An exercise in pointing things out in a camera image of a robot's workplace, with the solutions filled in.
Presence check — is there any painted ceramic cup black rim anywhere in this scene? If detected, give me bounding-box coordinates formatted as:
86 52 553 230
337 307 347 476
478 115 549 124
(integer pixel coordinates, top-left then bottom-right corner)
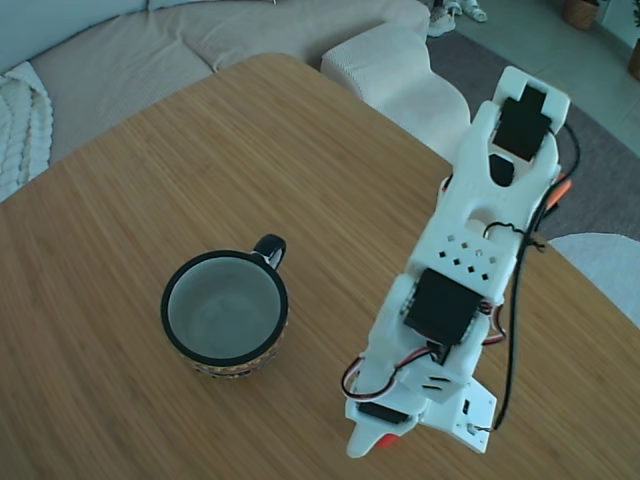
159 232 291 384

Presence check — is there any brown woven basket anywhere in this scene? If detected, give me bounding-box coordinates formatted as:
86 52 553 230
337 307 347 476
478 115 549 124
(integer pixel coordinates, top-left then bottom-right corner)
562 0 601 32

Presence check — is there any grey rug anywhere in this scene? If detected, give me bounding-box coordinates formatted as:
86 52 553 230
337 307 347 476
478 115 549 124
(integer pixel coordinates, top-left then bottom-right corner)
424 27 640 241

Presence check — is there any white round pouf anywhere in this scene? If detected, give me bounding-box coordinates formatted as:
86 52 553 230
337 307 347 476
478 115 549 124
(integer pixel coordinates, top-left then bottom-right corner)
547 232 640 329

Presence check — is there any beige sofa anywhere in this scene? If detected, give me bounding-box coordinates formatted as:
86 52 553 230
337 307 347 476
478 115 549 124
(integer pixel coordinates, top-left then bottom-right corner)
0 0 431 201

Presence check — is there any cream ribbed ottoman cushion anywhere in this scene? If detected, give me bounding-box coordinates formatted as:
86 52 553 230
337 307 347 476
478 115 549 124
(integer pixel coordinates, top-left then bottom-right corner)
319 22 474 164

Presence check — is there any black camera cable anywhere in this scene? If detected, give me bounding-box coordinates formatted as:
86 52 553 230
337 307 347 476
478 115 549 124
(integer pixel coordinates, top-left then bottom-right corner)
482 122 584 434

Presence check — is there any white shoe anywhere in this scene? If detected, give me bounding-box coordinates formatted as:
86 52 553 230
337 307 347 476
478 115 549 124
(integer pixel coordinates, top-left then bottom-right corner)
428 0 457 37
457 0 489 24

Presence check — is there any white knitted blanket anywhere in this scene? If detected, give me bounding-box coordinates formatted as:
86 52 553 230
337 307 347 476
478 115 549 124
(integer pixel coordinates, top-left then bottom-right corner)
0 62 55 204

